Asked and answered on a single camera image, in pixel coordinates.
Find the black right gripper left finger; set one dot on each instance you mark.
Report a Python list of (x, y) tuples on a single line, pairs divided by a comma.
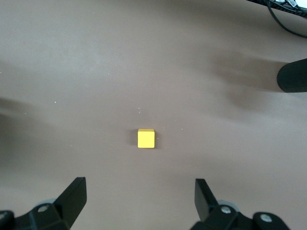
[(69, 203)]

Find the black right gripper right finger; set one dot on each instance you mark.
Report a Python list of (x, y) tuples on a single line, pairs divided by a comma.
[(206, 201)]

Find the yellow wooden cube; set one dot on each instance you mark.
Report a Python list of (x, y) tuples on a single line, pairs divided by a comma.
[(145, 139)]

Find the black cylindrical post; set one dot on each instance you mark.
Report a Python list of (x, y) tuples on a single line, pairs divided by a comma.
[(293, 76)]

